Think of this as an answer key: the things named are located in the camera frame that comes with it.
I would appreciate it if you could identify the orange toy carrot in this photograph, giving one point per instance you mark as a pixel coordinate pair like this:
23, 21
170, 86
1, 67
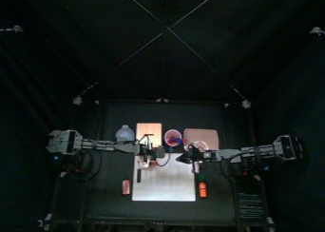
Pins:
203, 189

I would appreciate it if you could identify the red plastic cup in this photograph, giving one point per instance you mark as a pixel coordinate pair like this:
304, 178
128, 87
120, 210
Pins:
172, 137

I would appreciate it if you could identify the brown wooden board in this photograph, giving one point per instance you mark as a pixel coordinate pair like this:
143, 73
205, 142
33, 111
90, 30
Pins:
207, 135

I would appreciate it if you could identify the thin black stick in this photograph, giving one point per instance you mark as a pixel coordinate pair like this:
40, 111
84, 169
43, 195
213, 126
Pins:
138, 177

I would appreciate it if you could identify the grey frame clamp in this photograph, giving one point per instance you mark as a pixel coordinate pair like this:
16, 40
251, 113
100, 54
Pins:
316, 30
16, 28
246, 104
78, 100

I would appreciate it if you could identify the black sheet with white text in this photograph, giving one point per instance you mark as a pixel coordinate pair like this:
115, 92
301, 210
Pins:
249, 208

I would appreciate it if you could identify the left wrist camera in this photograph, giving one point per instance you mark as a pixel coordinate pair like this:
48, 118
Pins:
160, 152

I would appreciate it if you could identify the white cutting board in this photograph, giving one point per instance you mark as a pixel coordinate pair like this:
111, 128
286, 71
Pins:
164, 182

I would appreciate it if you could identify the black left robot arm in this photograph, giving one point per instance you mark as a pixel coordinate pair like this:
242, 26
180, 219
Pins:
84, 144

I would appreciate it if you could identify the salmon sushi toy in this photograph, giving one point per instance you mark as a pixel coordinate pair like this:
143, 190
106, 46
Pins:
126, 187

